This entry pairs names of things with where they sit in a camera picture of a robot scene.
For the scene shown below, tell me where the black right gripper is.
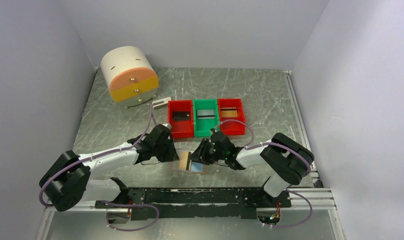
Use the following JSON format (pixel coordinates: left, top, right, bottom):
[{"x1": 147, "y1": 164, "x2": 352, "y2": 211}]
[{"x1": 188, "y1": 138, "x2": 227, "y2": 165}]

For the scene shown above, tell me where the tan leather card holder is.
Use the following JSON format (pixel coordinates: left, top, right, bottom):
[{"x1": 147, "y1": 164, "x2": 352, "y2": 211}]
[{"x1": 170, "y1": 149, "x2": 206, "y2": 175}]

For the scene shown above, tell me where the gold card with stripe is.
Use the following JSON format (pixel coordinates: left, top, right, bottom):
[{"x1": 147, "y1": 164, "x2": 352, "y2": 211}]
[{"x1": 172, "y1": 150, "x2": 191, "y2": 171}]

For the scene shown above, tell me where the gold credit card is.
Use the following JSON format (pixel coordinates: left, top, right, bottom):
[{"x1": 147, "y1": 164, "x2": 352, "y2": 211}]
[{"x1": 220, "y1": 108, "x2": 239, "y2": 118}]

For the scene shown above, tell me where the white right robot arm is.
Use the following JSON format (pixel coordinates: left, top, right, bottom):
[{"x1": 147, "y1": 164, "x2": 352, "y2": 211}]
[{"x1": 189, "y1": 131, "x2": 315, "y2": 207}]

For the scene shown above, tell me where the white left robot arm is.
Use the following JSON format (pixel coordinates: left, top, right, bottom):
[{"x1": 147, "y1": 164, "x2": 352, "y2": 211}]
[{"x1": 38, "y1": 123, "x2": 179, "y2": 212}]

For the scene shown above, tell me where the red bin with black card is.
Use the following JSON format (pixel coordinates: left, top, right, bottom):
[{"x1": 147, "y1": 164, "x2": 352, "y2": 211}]
[{"x1": 167, "y1": 100, "x2": 195, "y2": 139}]

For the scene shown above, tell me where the black credit card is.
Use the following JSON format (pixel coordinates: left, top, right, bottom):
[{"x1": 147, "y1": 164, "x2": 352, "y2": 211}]
[{"x1": 172, "y1": 111, "x2": 191, "y2": 122}]

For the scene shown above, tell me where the silver credit card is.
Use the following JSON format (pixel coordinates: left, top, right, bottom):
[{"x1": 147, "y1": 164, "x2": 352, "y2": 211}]
[{"x1": 196, "y1": 109, "x2": 215, "y2": 119}]

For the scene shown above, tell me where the green plastic bin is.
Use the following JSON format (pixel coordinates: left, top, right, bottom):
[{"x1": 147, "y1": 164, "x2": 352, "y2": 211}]
[{"x1": 192, "y1": 98, "x2": 220, "y2": 138}]

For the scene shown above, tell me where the small white grey block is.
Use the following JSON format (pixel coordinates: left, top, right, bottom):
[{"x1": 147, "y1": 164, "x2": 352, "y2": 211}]
[{"x1": 152, "y1": 97, "x2": 172, "y2": 110}]

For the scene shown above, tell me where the round white drawer cabinet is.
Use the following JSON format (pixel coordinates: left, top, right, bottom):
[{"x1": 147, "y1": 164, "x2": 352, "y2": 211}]
[{"x1": 100, "y1": 46, "x2": 159, "y2": 108}]

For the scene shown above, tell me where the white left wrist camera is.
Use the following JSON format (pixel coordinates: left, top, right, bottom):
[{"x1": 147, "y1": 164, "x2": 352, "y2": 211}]
[{"x1": 162, "y1": 122, "x2": 172, "y2": 130}]

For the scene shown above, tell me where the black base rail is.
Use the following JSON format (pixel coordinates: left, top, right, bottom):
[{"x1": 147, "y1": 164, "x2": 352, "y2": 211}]
[{"x1": 114, "y1": 185, "x2": 291, "y2": 221}]

